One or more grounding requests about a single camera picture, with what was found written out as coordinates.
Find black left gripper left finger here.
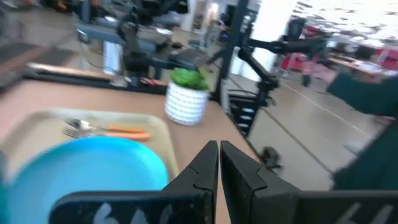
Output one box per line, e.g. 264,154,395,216
49,139,220,224

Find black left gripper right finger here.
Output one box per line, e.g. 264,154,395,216
220,140,398,224

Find fork with orange handle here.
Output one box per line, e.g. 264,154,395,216
60,126,152,142

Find blue plate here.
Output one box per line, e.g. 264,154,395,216
0,134,170,224

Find beige plastic tray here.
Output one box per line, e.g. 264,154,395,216
0,106,180,187

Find black slotted panel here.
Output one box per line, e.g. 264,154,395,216
228,91,266,138

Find succulent in white pot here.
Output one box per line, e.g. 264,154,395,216
164,66,211,127

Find person's hand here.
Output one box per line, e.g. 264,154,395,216
302,60,339,85

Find person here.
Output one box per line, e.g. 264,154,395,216
325,70,398,191

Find black mat with orange stripes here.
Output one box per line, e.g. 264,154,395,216
0,41,78,74

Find black frame foot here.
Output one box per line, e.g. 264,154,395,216
259,145,283,171

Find black upright frame post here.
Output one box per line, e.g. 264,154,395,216
213,0,250,105

